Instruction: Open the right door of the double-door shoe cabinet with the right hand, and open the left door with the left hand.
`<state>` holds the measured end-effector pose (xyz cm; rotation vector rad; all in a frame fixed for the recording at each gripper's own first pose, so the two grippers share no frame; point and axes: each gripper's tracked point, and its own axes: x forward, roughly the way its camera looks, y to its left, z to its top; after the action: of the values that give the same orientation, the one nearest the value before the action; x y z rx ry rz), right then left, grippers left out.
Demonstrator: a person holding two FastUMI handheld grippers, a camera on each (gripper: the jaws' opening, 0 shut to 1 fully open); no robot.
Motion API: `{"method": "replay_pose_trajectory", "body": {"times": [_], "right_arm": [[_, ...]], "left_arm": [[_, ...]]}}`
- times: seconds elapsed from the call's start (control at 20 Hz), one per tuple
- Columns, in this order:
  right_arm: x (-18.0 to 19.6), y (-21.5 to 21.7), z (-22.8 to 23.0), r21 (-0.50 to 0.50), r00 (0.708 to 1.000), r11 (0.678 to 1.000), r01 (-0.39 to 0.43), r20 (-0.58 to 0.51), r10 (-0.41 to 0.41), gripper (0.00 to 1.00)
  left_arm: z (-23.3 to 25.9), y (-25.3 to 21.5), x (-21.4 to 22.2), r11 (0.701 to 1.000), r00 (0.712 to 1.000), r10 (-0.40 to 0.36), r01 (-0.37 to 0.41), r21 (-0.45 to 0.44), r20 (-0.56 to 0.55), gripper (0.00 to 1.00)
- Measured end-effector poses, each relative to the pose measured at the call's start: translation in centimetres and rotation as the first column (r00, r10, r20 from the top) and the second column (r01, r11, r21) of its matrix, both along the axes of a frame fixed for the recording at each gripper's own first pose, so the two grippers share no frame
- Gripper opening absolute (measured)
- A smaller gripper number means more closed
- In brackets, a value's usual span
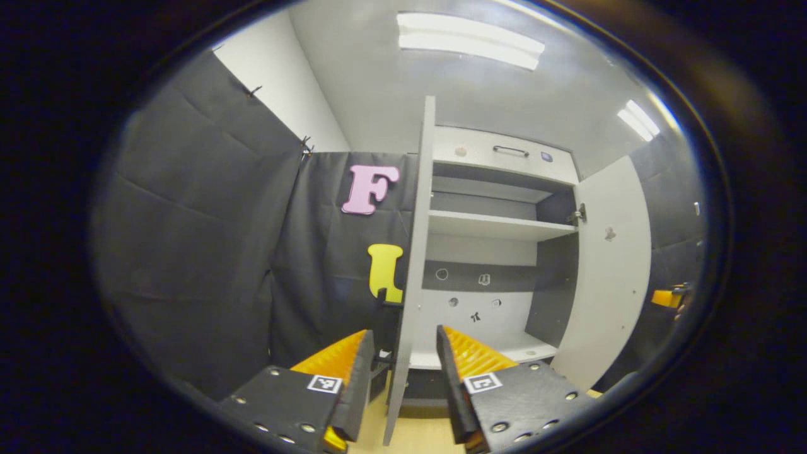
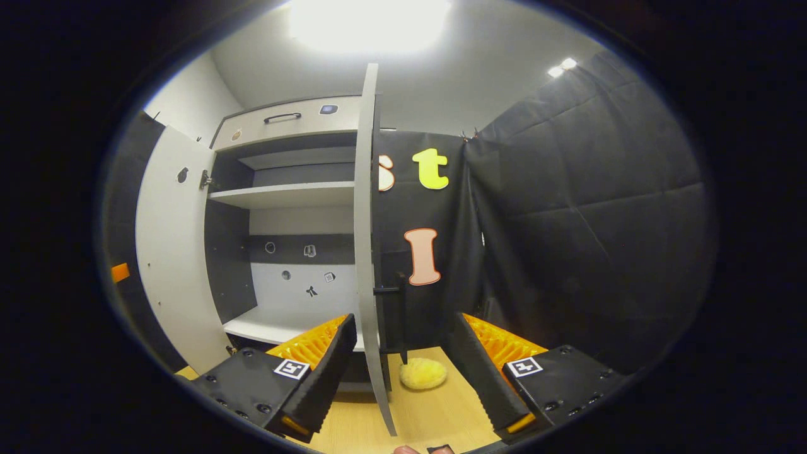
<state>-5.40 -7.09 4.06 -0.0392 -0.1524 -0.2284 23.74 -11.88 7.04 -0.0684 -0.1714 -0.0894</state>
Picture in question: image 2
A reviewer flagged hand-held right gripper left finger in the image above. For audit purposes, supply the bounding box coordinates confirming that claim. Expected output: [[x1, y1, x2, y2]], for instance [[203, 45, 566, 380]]
[[189, 313, 358, 445]]

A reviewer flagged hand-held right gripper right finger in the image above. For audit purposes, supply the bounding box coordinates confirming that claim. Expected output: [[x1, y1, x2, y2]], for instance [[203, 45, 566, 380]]
[[448, 310, 632, 446]]

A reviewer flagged grey cabinet door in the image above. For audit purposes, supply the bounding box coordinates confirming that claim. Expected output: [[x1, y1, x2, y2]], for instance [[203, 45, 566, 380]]
[[134, 125, 233, 376], [352, 62, 400, 438]]

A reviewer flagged grey double-door shoe cabinet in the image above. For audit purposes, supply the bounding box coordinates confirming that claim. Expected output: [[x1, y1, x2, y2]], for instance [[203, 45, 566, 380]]
[[134, 62, 410, 438]]

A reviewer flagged white cabinet shelf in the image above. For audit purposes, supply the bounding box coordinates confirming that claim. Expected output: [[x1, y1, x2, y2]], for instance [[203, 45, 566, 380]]
[[207, 181, 356, 211], [222, 306, 367, 352]]

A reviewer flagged grey cabinet drawer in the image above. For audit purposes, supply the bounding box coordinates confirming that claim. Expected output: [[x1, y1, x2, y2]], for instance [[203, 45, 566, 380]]
[[212, 95, 363, 153]]

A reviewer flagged pale yellow fluffy pad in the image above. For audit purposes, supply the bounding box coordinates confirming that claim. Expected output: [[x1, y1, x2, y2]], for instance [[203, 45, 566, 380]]
[[398, 357, 449, 391]]

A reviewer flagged black backdrop cloth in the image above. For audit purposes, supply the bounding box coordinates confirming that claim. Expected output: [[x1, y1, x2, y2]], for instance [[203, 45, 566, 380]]
[[100, 49, 721, 380]]

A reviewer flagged long ceiling light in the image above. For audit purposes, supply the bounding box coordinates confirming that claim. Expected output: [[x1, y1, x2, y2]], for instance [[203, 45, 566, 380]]
[[286, 0, 454, 55]]

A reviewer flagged black door handle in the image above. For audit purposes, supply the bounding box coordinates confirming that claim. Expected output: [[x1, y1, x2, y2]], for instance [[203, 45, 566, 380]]
[[373, 271, 410, 366]]

